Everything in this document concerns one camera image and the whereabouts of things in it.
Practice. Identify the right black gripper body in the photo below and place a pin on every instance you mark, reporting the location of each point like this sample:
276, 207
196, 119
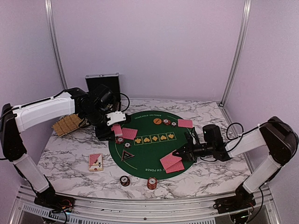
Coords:
197, 151

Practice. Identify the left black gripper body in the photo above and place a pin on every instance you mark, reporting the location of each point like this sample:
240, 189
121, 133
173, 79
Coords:
103, 134

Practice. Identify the red playing card deck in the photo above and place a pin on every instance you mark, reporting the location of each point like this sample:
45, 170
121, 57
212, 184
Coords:
116, 128

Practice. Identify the red card bottom seat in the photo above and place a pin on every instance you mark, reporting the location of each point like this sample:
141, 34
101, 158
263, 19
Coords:
178, 166
169, 160

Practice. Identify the red card seat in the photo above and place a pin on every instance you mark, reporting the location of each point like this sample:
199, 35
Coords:
185, 123
178, 166
169, 160
129, 133

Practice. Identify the red chips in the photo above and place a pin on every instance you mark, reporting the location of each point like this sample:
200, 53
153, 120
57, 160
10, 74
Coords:
119, 140

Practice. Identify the red card top seat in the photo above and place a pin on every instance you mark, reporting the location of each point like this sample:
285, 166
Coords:
185, 123

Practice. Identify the black triangular all-in button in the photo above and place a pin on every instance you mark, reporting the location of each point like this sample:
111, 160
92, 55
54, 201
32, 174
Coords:
126, 155

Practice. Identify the orange round blind button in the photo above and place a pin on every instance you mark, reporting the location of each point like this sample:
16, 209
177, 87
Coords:
157, 121

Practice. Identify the red poker chip stack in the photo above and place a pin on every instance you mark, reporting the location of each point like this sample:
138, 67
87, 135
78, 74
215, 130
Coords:
152, 183

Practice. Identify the dark brown poker chip stack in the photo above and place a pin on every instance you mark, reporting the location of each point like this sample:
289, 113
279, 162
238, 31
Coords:
124, 180

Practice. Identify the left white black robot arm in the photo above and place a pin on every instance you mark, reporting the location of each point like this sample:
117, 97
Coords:
16, 119

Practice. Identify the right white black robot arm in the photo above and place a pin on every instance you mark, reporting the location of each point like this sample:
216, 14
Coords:
280, 139

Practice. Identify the playing card box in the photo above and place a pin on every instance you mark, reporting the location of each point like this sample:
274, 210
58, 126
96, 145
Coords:
95, 162

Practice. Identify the woven bamboo tray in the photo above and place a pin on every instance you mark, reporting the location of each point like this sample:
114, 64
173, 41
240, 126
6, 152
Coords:
66, 124

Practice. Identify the round green poker mat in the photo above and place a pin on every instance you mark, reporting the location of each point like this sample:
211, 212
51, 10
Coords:
152, 143

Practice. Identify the aluminium poker chip case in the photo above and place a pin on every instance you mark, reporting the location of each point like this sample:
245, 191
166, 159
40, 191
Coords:
109, 80

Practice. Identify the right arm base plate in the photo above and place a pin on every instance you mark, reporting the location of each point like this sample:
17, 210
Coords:
230, 204

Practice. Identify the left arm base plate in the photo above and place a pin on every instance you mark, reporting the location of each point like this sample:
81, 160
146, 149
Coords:
54, 205

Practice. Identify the left aluminium frame post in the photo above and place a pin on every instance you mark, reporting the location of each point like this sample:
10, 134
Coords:
54, 42

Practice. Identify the aluminium frame post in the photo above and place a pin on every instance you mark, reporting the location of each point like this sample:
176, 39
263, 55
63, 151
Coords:
54, 42
238, 51

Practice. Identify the right aluminium frame post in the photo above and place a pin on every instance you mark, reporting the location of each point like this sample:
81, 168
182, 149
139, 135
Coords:
238, 51

